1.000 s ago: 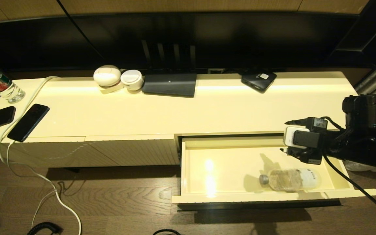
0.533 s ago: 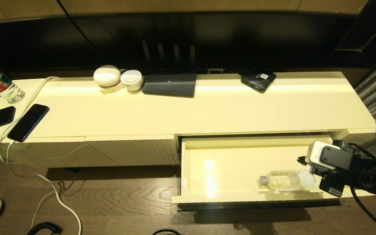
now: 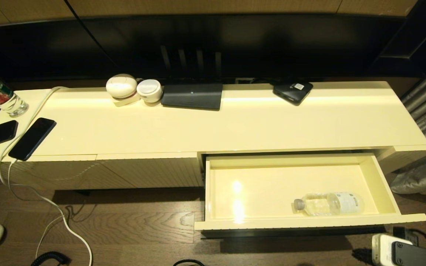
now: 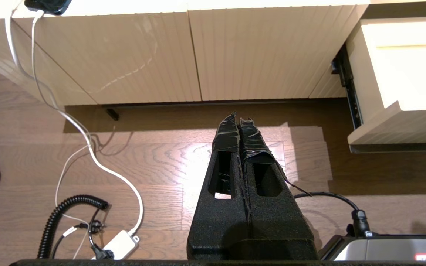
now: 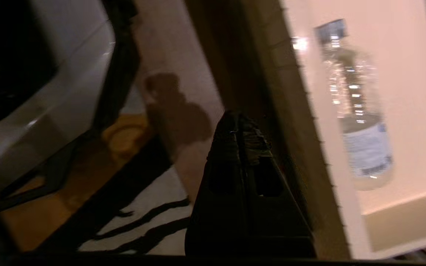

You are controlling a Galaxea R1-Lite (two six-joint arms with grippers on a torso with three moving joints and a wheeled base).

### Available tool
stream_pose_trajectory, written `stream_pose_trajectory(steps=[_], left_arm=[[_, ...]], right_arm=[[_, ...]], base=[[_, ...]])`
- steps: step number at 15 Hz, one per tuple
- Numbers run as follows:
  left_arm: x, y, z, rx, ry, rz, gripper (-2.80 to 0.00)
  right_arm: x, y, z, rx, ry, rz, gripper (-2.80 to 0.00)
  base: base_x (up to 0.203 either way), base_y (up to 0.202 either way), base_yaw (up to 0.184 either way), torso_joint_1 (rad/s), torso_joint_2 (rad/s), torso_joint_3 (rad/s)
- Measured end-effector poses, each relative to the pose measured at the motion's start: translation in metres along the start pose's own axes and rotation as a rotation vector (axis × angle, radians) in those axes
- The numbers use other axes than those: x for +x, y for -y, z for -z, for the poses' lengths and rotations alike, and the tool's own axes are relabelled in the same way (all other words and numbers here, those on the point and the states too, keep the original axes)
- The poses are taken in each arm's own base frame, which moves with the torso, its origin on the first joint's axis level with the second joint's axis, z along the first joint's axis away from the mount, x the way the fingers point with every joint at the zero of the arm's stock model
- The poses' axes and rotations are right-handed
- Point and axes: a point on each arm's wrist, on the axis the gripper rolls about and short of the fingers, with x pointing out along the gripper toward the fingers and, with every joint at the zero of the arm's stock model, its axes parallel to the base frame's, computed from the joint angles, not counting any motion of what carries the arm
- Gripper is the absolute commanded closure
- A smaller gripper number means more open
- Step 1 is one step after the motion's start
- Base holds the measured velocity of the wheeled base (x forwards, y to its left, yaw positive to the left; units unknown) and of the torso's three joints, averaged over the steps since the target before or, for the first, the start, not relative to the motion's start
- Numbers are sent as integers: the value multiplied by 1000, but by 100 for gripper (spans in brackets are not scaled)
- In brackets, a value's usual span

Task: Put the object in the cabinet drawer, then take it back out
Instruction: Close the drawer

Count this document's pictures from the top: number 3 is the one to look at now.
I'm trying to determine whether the clear bottle white cap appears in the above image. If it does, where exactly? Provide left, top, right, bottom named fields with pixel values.
left=293, top=192, right=365, bottom=216

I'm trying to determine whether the thick white power cable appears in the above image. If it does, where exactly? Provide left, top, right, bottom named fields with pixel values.
left=0, top=86, right=93, bottom=266

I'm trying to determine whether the cream ribbed drawer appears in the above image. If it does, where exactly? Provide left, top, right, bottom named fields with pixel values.
left=195, top=152, right=426, bottom=233

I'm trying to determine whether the grey curtain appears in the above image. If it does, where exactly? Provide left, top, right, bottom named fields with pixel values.
left=390, top=55, right=426, bottom=234

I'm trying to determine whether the dark grey router box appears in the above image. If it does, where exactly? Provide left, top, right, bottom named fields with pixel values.
left=160, top=83, right=223, bottom=111

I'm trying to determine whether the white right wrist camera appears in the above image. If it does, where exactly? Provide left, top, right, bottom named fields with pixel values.
left=371, top=233, right=426, bottom=266

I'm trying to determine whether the cream scratched cabinet door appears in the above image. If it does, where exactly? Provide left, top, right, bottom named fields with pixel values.
left=0, top=154, right=136, bottom=191

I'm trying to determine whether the black television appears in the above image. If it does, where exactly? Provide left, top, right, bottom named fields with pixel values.
left=0, top=15, right=408, bottom=83

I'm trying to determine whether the cream flat base block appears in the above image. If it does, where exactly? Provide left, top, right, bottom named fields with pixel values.
left=112, top=92, right=142, bottom=107

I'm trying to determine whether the white round device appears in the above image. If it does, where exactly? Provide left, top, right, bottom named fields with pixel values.
left=136, top=79, right=163, bottom=103

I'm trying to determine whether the white egg-shaped device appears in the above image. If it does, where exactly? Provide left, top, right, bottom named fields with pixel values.
left=105, top=74, right=138, bottom=99

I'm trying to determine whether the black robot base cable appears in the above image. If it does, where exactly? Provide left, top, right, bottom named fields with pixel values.
left=172, top=259, right=206, bottom=266

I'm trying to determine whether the cream ribbed cabinet door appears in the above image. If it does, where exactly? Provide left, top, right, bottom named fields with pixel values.
left=97, top=152, right=205, bottom=188

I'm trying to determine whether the black box with sticker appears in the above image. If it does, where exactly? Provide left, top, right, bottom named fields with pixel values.
left=273, top=82, right=314, bottom=106

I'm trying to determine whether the thin white charging cable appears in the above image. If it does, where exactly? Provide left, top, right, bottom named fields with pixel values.
left=7, top=160, right=67, bottom=259

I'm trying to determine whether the black coiled cable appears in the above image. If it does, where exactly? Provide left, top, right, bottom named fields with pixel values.
left=31, top=251, right=72, bottom=266

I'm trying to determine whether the cream tv cabinet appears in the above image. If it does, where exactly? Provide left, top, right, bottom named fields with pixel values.
left=0, top=81, right=426, bottom=191

